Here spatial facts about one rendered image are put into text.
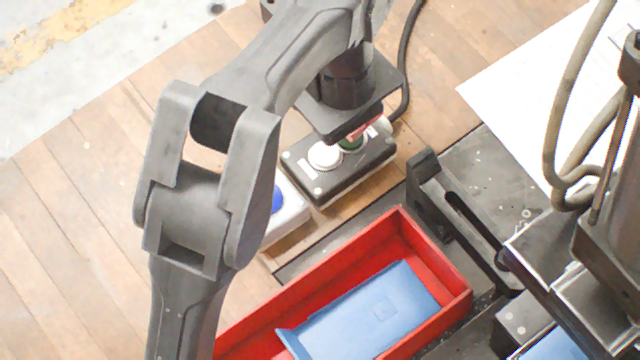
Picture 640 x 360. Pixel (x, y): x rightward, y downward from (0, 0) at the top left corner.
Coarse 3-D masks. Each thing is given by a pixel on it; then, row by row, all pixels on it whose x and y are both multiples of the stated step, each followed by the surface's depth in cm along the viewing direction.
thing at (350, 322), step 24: (408, 264) 131; (360, 288) 130; (384, 288) 130; (408, 288) 130; (336, 312) 129; (360, 312) 129; (408, 312) 129; (432, 312) 128; (288, 336) 126; (312, 336) 128; (336, 336) 128; (360, 336) 128; (384, 336) 128
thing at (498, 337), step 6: (498, 324) 120; (492, 330) 123; (498, 330) 121; (492, 336) 124; (498, 336) 123; (504, 336) 121; (492, 342) 125; (498, 342) 124; (504, 342) 122; (510, 342) 120; (492, 348) 127; (498, 348) 125; (504, 348) 123; (510, 348) 121; (516, 348) 120; (498, 354) 126; (504, 354) 124; (510, 354) 123
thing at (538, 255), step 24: (576, 192) 108; (552, 216) 107; (576, 216) 107; (528, 240) 106; (552, 240) 106; (528, 264) 105; (552, 264) 105; (576, 264) 100; (528, 288) 107; (552, 288) 100; (576, 288) 99; (600, 288) 99; (552, 312) 106; (576, 312) 98; (600, 312) 98; (624, 312) 98; (576, 336) 104; (600, 336) 97; (624, 336) 97
